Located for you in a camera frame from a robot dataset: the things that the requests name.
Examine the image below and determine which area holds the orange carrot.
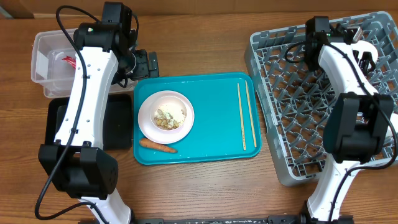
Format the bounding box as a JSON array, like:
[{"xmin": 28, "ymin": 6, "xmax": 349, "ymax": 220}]
[{"xmin": 139, "ymin": 138, "xmax": 177, "ymax": 154}]

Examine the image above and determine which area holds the white shallow bowl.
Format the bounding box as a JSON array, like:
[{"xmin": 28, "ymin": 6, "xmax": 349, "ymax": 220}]
[{"xmin": 351, "ymin": 40, "xmax": 378, "ymax": 64}]

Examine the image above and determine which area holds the white paper cup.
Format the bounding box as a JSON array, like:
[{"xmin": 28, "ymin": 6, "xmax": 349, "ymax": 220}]
[{"xmin": 386, "ymin": 113, "xmax": 398, "ymax": 138}]

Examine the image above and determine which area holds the teal plastic tray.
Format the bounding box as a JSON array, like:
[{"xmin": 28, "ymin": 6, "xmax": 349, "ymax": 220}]
[{"xmin": 133, "ymin": 72, "xmax": 262, "ymax": 166}]

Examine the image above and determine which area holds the pink plate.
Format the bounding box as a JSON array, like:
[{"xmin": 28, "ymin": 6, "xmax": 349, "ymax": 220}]
[{"xmin": 137, "ymin": 90, "xmax": 195, "ymax": 144}]

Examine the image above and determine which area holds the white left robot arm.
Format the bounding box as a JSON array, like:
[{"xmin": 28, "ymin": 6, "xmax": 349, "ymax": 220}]
[{"xmin": 38, "ymin": 2, "xmax": 159, "ymax": 223}]

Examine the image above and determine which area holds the black tray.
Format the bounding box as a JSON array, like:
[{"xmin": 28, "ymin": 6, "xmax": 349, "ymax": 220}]
[{"xmin": 45, "ymin": 94, "xmax": 133, "ymax": 151}]

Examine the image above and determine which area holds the clear plastic waste bin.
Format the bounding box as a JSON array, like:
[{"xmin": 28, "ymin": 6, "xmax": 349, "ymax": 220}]
[{"xmin": 31, "ymin": 24, "xmax": 137, "ymax": 102}]

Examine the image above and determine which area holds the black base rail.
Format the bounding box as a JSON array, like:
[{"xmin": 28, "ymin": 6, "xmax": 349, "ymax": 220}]
[{"xmin": 133, "ymin": 205, "xmax": 355, "ymax": 224}]

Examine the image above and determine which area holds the wooden chopstick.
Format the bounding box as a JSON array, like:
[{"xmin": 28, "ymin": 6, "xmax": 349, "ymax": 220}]
[
  {"xmin": 237, "ymin": 83, "xmax": 246, "ymax": 151},
  {"xmin": 245, "ymin": 80, "xmax": 257, "ymax": 148}
]

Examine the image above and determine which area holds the red snack wrapper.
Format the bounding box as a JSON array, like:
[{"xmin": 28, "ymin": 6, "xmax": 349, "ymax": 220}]
[{"xmin": 63, "ymin": 56, "xmax": 76, "ymax": 69}]

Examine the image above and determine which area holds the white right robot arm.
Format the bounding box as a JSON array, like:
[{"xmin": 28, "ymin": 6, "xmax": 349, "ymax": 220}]
[{"xmin": 302, "ymin": 16, "xmax": 397, "ymax": 223}]

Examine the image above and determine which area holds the grey dishwasher rack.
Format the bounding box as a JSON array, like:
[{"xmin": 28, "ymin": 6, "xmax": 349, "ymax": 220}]
[{"xmin": 244, "ymin": 12, "xmax": 397, "ymax": 186}]

